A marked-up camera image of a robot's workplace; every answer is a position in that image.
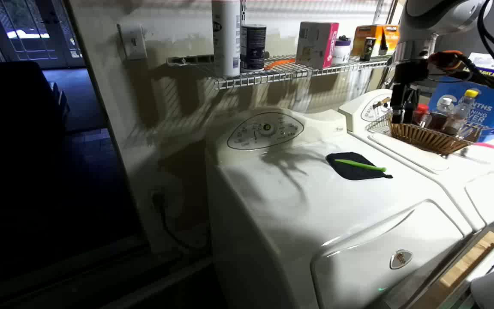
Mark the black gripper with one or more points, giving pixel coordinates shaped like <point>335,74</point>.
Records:
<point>412,70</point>

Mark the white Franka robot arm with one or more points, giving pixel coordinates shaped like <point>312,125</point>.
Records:
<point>446,14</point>

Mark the white dryer machine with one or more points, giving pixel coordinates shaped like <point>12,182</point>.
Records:
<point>487,191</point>

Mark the white washing machine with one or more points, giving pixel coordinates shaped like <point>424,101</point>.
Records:
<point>292,216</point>

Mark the clear bottle yellow cap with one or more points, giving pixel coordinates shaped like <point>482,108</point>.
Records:
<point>465,113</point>

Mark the orange fabric sheet box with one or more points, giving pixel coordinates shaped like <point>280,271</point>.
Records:
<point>372,33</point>
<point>391,36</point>

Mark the green stick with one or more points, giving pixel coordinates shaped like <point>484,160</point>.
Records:
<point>360,165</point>

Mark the white jar dark lid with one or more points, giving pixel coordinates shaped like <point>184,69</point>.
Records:
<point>342,51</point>

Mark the black cloth pad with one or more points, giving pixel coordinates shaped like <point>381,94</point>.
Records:
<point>350,170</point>

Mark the pink box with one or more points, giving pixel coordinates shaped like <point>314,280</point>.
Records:
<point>316,45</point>

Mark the wooden board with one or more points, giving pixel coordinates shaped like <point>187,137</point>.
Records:
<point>458,268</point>

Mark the white spray bottle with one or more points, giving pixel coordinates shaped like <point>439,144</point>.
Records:
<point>228,39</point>

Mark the white wall outlet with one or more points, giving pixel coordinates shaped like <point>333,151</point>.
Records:
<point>134,41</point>

